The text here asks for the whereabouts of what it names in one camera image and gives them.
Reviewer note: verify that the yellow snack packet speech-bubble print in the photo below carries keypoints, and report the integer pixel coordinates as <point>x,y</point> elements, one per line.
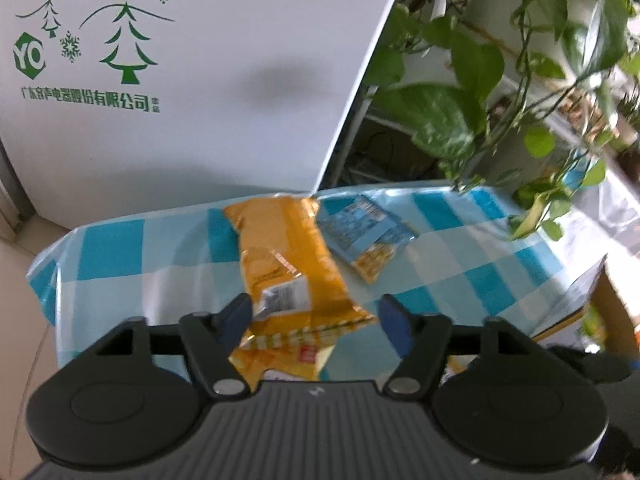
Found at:
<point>280,360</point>

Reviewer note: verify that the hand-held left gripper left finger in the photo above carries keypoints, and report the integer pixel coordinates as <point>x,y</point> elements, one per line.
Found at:
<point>237,320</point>

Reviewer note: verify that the white printed cardboard box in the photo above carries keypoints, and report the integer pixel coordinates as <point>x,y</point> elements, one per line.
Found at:
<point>607,300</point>

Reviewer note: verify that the blue snack packet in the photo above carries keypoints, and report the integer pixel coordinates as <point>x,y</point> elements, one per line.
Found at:
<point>365,235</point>

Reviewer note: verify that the large orange snack packet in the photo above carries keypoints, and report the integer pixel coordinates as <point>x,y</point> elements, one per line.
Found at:
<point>290,260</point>

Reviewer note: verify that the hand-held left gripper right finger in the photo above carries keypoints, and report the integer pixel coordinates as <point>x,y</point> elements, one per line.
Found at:
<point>395,322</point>

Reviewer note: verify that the white refrigerator with green print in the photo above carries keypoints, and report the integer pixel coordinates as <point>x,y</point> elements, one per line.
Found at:
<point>200,125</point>

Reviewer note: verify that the clear plastic sheet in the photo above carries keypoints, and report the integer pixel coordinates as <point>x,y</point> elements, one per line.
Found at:
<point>620,210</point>

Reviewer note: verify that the green pothos plant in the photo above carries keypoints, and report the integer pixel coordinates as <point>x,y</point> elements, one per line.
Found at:
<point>440,110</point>

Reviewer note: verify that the white metal plant stand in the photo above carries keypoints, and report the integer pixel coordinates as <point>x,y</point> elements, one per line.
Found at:
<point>357,130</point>

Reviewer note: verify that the blue checkered tablecloth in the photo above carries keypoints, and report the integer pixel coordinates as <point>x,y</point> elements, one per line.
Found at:
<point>450,270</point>

